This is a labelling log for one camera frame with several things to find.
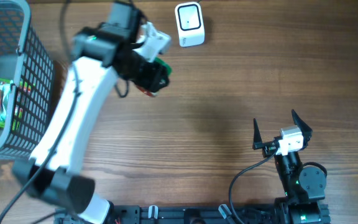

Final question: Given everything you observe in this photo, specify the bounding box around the green lid jar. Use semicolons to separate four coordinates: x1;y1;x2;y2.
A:
134;58;172;97

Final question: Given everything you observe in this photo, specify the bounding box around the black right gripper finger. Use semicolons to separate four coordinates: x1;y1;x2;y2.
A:
291;110;312;134
253;118;262;145

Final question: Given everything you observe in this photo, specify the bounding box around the mint green wipes pack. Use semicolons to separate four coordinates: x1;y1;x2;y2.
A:
0;82;11;128

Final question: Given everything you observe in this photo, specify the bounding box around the white barcode scanner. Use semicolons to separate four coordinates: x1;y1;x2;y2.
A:
174;1;205;47

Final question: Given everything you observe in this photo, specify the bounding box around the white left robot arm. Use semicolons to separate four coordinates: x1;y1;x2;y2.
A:
12;1;172;223

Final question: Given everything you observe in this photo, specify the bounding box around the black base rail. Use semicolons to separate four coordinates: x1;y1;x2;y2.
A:
53;202;331;224

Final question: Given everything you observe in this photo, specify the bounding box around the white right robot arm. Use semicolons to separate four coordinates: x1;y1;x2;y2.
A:
252;110;331;224

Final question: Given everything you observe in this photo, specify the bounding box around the grey mesh shopping basket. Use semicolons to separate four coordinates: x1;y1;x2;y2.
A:
0;1;55;160

